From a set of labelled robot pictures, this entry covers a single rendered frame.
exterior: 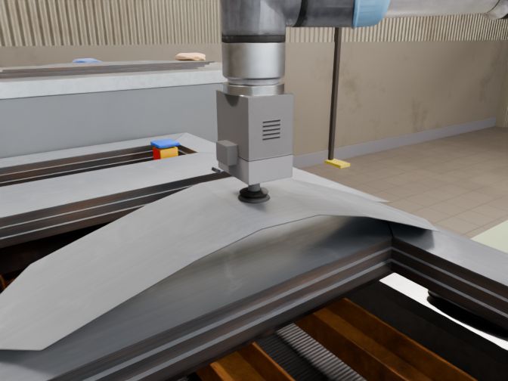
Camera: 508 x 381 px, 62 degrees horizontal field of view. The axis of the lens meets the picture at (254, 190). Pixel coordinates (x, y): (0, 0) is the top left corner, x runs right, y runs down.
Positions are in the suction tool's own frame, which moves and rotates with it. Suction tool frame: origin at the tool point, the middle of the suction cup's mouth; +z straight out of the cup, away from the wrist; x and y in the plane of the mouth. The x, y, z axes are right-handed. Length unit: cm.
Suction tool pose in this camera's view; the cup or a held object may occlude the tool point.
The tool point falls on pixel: (254, 205)
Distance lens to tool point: 56.9
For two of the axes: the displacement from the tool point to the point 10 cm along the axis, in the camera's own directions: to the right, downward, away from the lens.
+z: 0.0, 9.4, 3.5
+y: 5.0, 3.0, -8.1
